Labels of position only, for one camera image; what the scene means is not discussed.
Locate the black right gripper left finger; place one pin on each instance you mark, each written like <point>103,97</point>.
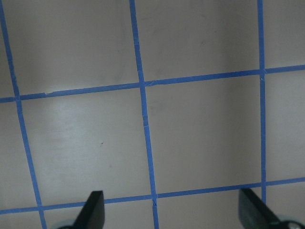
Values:
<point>92,215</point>

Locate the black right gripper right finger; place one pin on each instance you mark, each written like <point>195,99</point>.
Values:
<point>253,213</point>

